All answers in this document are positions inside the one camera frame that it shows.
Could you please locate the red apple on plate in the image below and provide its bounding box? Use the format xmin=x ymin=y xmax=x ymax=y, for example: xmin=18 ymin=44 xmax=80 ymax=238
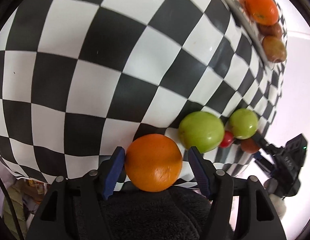
xmin=257 ymin=23 xmax=283 ymax=39

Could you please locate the dark red orange tomato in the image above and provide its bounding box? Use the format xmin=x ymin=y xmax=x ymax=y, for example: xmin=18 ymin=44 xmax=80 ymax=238
xmin=240 ymin=138 xmax=260 ymax=154

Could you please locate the floral white oval plate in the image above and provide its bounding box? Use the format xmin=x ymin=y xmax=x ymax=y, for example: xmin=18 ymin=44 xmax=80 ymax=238
xmin=210 ymin=0 xmax=271 ymax=68

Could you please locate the large orange on plate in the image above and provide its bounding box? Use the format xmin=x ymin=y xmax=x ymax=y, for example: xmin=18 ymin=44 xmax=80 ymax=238
xmin=244 ymin=0 xmax=279 ymax=25

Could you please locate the red cherry tomato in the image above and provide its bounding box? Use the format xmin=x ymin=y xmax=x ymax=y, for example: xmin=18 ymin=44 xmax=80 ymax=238
xmin=219 ymin=131 xmax=234 ymax=148

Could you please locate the small green apple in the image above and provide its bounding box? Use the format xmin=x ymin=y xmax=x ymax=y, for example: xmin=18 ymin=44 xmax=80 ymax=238
xmin=229 ymin=108 xmax=258 ymax=140

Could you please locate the black white checkered cloth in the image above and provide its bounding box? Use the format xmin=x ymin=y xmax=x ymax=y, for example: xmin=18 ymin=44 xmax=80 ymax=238
xmin=0 ymin=0 xmax=285 ymax=183

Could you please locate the brownish green apple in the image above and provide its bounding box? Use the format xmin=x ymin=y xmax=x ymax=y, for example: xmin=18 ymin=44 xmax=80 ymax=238
xmin=262 ymin=36 xmax=287 ymax=63

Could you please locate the large green apple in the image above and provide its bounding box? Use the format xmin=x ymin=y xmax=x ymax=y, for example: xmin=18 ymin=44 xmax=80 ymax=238
xmin=178 ymin=111 xmax=225 ymax=153

